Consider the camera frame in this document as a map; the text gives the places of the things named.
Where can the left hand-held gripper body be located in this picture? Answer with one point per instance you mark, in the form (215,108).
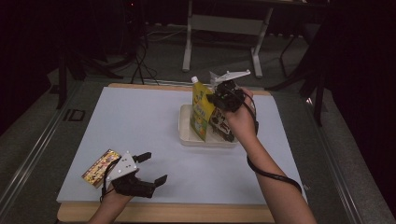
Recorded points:
(124,168)

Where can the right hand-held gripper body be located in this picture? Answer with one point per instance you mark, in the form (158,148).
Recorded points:
(229,96)

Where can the yellow seasoning packet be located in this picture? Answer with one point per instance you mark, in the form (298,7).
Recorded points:
(200,109)

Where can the clear packet of dark seaweed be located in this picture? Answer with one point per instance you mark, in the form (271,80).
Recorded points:
(222,126)

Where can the white plastic storage bin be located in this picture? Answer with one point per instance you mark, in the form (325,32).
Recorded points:
(186,130)

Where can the person's right hand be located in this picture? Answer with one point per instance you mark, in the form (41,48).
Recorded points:
(243,124)

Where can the person's left hand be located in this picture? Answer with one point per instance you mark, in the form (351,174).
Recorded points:
(113,197)

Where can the gold patterned snack packet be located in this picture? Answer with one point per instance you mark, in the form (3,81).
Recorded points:
(98,169)

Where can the white table sheet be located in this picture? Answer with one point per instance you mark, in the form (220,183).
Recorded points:
(140,124)

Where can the black floor socket plate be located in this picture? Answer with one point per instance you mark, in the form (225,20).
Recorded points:
(74,115)

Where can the black metal stand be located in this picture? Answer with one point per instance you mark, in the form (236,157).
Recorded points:
(62,77)

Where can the white metal desk frame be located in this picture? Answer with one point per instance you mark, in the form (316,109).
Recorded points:
(224,25)

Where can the black chair frame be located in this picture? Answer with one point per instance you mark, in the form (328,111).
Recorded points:
(317,93)

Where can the metal floor rail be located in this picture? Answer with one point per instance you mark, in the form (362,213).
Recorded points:
(34,152)
(336,171)

